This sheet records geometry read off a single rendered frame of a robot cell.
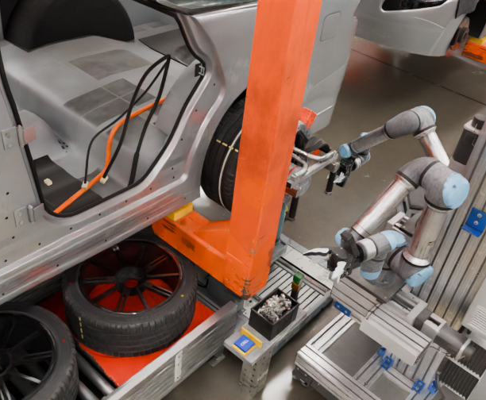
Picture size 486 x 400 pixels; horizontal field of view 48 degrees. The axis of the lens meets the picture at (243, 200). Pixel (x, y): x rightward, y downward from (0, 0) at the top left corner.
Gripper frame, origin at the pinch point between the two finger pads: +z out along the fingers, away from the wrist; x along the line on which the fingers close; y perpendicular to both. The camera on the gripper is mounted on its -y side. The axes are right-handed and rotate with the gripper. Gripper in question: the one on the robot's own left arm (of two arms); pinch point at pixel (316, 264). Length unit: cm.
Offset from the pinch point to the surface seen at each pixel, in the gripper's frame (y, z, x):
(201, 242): 45, -3, 85
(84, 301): 61, 55, 92
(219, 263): 51, -7, 73
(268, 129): -28, -11, 47
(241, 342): 71, 1, 40
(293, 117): -31, -23, 47
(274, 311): 62, -18, 42
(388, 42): 12, -272, 229
